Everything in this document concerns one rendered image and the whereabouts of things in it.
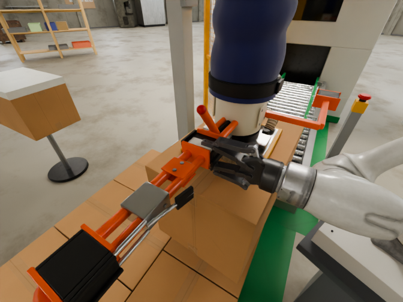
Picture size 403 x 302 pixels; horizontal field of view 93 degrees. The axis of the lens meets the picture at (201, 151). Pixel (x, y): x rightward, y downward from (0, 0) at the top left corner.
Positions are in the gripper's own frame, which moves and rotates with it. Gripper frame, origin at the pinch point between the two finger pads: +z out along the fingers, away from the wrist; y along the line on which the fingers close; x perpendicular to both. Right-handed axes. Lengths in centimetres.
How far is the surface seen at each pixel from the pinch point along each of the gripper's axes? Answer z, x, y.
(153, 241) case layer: 26, -5, 65
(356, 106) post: -49, 116, 23
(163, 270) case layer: 13, -13, 65
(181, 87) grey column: 98, 128, 40
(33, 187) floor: 195, -7, 119
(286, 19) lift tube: -10.1, 22.4, -27.8
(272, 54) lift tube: -8.8, 21.2, -20.5
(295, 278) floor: -51, 41, 120
